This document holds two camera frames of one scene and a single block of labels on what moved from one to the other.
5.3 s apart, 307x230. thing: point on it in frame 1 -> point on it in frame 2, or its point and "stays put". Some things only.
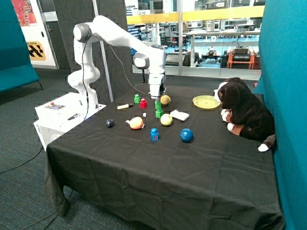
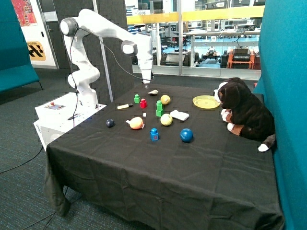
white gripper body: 155,80 -> 146,66
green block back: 136,98 stays put
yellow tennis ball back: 165,99 stays put
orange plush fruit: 136,122 stays put
